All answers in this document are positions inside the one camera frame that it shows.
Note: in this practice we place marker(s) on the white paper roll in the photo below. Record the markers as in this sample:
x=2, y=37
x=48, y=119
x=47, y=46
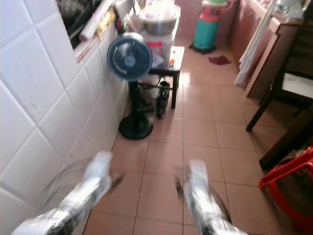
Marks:
x=95, y=22

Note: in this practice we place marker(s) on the dark red floor cloth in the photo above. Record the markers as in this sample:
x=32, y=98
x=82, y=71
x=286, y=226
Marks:
x=219, y=60

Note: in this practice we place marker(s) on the dark wooden table leg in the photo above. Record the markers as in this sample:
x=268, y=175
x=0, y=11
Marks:
x=288, y=139

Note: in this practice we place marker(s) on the brown wooden cabinet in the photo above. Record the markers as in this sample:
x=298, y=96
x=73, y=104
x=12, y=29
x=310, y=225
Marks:
x=264, y=63

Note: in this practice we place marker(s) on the blue fan on black stand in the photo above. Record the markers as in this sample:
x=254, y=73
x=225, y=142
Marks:
x=129, y=58

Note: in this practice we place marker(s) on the red plastic stool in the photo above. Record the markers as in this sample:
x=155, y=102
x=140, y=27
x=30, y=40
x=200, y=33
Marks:
x=286, y=171

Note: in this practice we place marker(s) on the dark wooden chair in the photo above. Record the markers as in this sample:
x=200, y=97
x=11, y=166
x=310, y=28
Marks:
x=281, y=95

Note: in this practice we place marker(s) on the black bottle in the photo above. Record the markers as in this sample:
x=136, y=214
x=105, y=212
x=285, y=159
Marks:
x=162, y=100

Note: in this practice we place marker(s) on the small black side table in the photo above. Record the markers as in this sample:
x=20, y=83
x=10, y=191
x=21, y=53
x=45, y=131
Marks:
x=177, y=61

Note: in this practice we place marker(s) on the white hanging cloth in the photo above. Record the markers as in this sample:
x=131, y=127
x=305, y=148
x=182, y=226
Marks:
x=249, y=56

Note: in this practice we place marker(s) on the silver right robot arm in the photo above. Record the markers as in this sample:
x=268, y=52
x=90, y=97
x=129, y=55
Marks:
x=203, y=203

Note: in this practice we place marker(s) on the metal pot with lid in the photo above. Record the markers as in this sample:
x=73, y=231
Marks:
x=159, y=22

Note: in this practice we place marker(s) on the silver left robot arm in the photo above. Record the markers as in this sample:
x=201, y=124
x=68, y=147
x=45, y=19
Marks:
x=78, y=200

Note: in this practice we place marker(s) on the green gas cylinder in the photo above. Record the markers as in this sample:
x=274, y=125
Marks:
x=206, y=30

